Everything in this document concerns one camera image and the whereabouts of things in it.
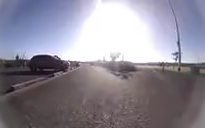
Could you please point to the small bare tree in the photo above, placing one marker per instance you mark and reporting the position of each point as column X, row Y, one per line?
column 115, row 55

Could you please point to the low dark bush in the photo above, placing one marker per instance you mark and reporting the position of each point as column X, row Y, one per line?
column 125, row 66

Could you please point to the grey gravel path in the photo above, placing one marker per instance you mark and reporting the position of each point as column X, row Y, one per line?
column 90, row 100

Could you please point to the dark car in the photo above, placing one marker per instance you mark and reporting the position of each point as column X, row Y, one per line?
column 46, row 62

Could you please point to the pale concrete kerb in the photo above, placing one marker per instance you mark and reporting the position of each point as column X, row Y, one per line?
column 30, row 82

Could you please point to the tall street lamp pole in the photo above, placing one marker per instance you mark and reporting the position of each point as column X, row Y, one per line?
column 178, row 40

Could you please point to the dark asphalt parking lot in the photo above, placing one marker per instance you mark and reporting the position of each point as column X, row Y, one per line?
column 3, row 81

